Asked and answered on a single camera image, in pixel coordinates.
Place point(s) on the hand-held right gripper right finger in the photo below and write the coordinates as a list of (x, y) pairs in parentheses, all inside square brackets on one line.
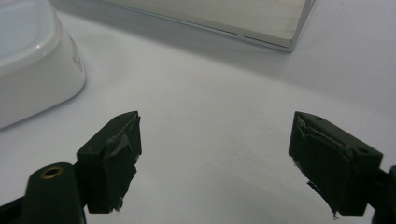
[(330, 165)]

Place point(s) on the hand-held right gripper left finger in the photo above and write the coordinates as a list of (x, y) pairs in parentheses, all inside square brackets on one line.
[(116, 161)]

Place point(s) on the white plastic container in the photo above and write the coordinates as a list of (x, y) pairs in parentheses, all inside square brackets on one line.
[(34, 59)]

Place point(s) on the white flat box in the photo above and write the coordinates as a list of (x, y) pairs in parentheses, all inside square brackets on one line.
[(218, 15)]

